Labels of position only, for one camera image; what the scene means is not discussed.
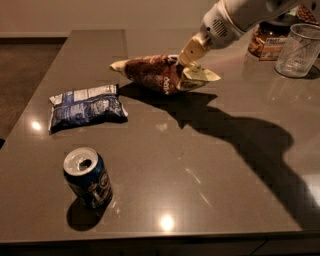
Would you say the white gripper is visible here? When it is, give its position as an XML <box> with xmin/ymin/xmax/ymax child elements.
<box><xmin>178</xmin><ymin>0</ymin><xmax>244</xmax><ymax>80</ymax></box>

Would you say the brown chip bag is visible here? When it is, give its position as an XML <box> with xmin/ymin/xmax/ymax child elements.
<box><xmin>109</xmin><ymin>55</ymin><xmax>220</xmax><ymax>95</ymax></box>

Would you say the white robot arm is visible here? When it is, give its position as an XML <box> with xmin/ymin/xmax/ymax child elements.
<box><xmin>178</xmin><ymin>0</ymin><xmax>320</xmax><ymax>78</ymax></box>

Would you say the blue chip bag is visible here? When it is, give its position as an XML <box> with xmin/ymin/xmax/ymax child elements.
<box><xmin>49</xmin><ymin>84</ymin><xmax>128</xmax><ymax>133</ymax></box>

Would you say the snack jar with black lid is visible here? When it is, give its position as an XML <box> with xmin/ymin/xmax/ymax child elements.
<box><xmin>248</xmin><ymin>22</ymin><xmax>290</xmax><ymax>61</ymax></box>

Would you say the clear plastic cup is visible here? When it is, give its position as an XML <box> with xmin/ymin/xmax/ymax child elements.
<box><xmin>275</xmin><ymin>23</ymin><xmax>320</xmax><ymax>78</ymax></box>

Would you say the nut jar in background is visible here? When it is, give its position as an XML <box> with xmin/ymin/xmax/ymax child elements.
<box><xmin>296</xmin><ymin>5</ymin><xmax>318</xmax><ymax>25</ymax></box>

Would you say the blue soda can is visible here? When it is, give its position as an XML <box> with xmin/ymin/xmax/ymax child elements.
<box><xmin>63</xmin><ymin>147</ymin><xmax>113</xmax><ymax>209</ymax></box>

